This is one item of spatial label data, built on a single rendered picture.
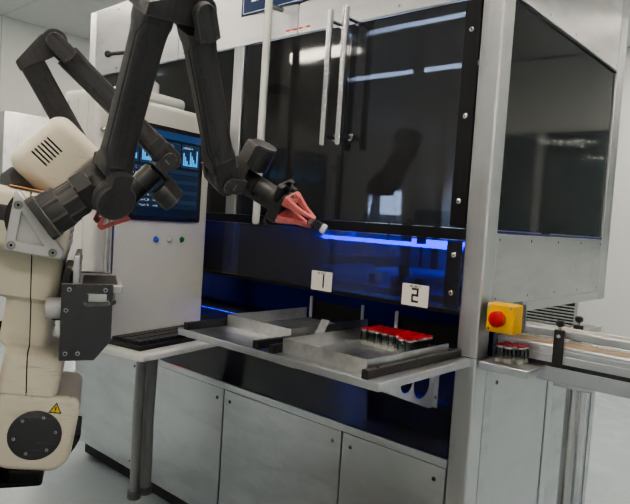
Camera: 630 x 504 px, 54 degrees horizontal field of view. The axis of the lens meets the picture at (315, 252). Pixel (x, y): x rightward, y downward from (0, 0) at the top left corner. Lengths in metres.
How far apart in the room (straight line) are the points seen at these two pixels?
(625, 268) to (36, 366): 5.48
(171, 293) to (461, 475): 1.09
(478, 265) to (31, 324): 1.05
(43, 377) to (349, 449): 0.93
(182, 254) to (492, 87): 1.15
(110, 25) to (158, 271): 1.36
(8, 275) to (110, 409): 1.63
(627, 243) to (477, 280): 4.68
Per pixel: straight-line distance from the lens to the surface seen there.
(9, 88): 6.82
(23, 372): 1.41
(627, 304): 6.25
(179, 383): 2.50
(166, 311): 2.14
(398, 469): 1.83
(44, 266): 1.40
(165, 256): 2.11
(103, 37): 3.10
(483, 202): 1.60
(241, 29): 2.31
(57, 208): 1.22
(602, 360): 1.63
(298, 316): 2.03
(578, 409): 1.71
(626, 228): 6.24
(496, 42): 1.67
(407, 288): 1.71
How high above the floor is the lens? 1.21
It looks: 3 degrees down
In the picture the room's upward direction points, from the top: 4 degrees clockwise
